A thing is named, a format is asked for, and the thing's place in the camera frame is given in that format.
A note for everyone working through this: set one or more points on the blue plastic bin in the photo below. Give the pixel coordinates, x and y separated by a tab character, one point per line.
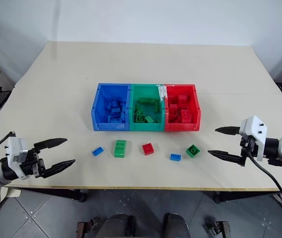
98	99

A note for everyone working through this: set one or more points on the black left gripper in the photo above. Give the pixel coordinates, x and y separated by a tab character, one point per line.
33	164

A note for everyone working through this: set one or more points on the red square toy brick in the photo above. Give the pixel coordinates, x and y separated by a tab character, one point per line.
148	149

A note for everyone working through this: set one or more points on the long green toy brick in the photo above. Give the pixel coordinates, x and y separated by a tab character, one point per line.
148	101

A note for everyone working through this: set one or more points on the brown bracket with caster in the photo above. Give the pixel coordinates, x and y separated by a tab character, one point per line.
219	228
86	228

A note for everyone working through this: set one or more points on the red plastic bin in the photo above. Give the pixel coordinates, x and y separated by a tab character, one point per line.
195	104

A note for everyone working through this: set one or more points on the small blue toy brick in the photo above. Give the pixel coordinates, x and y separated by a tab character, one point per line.
98	151
175	157

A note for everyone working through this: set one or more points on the green plastic bin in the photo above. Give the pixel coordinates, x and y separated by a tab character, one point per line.
146	126

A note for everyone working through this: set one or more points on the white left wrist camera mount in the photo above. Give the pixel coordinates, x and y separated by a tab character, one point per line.
15	151

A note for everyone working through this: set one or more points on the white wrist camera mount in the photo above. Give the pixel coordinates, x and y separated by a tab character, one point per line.
15	151
255	130

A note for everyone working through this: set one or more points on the dark rounded shape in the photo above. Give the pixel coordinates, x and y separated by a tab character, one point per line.
119	225
175	225

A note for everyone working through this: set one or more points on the green square toy brick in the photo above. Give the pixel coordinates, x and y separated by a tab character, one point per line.
193	150

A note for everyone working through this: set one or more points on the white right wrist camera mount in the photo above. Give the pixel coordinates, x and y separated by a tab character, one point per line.
255	130

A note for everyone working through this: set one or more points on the white torn sticker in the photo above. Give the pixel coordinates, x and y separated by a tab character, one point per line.
162	91

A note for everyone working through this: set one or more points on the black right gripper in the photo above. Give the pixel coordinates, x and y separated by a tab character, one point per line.
249	147

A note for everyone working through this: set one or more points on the large green toy brick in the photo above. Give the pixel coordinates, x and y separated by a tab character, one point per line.
119	150

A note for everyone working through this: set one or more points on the black table leg frame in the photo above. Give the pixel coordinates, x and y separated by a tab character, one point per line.
245	196

